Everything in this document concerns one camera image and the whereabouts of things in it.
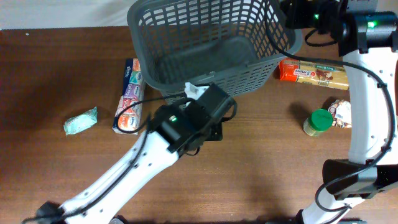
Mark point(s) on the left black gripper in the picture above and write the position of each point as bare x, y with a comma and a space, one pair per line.
217, 132

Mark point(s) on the spaghetti pack orange ends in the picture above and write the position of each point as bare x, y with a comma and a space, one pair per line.
318, 74

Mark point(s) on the green lid spice jar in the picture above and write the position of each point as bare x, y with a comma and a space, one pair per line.
318, 122

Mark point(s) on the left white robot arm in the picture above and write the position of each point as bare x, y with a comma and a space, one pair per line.
175, 130

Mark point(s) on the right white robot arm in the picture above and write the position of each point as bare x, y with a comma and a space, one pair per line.
367, 46

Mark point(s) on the grey plastic lattice basket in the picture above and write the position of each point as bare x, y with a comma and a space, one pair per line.
236, 44

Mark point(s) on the Kleenex tissue multipack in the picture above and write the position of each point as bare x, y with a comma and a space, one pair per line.
133, 91

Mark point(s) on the crumpled brown white snack bag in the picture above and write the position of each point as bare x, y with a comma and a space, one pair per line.
341, 113

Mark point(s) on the small teal tissue packet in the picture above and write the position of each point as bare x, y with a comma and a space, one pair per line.
81, 122

